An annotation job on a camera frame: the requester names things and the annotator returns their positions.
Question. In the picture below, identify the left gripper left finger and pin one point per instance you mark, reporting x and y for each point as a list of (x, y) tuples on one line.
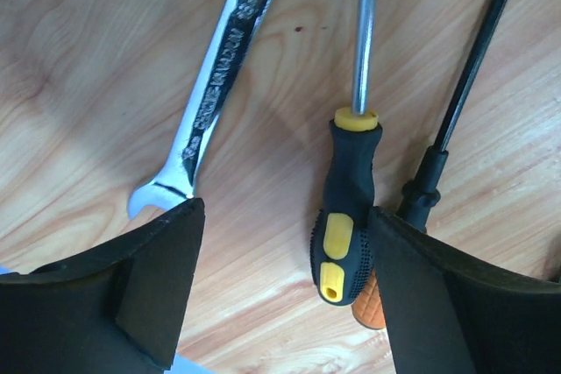
[(118, 307)]

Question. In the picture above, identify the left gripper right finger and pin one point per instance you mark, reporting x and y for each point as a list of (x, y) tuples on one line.
[(450, 312)]

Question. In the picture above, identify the black yellow handled screwdriver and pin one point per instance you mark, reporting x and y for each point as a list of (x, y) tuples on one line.
[(341, 257)]

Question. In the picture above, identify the silver open-end wrench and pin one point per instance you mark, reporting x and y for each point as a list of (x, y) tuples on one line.
[(175, 182)]

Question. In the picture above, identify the orange handled black screwdriver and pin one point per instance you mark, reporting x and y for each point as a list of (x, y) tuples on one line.
[(420, 194)]

